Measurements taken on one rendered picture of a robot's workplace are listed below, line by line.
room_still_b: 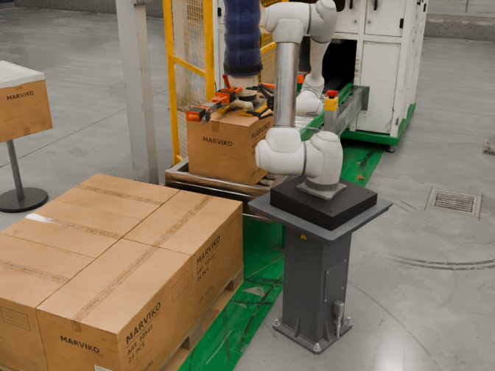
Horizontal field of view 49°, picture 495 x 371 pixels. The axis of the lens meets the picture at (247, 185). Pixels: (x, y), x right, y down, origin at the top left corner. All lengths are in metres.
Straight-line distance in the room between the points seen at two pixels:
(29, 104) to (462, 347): 3.10
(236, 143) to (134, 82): 1.29
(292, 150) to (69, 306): 1.14
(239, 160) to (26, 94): 1.65
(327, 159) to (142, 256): 0.97
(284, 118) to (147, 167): 2.06
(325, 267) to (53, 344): 1.25
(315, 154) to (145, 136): 2.04
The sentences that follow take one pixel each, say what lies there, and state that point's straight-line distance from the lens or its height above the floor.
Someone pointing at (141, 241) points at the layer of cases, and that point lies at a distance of 2.75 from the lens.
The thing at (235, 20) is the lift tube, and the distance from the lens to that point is 3.15.
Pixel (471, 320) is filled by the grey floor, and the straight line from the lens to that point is 3.30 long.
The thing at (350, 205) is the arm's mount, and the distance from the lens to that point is 2.48.
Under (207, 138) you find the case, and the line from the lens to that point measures 3.17.
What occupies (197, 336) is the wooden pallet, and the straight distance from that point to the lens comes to 2.90.
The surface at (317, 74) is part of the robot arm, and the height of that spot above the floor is 1.24.
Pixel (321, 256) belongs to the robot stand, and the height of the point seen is 0.55.
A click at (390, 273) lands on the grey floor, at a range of 3.53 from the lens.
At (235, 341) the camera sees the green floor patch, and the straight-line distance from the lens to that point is 2.94.
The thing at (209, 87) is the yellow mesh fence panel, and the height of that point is 0.93.
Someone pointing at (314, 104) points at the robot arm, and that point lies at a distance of 2.88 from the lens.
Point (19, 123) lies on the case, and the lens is 4.08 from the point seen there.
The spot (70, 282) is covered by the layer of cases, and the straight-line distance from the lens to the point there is 2.53.
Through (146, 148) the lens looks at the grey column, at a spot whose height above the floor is 0.40.
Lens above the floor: 1.95
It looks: 26 degrees down
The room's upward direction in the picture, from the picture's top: straight up
